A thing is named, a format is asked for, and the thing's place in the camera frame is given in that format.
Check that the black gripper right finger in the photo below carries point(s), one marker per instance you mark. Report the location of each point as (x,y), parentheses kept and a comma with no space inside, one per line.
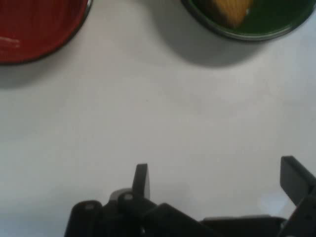
(293,177)

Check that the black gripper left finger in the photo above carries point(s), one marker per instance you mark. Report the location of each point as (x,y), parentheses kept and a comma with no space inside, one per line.
(140,180)

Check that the dark green plate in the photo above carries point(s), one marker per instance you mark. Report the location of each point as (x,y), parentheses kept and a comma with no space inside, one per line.
(271,19)

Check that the brown bread slice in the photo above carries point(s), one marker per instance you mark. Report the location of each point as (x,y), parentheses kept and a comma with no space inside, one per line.
(232,10)

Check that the red bowl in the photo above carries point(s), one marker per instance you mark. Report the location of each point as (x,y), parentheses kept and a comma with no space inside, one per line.
(37,29)

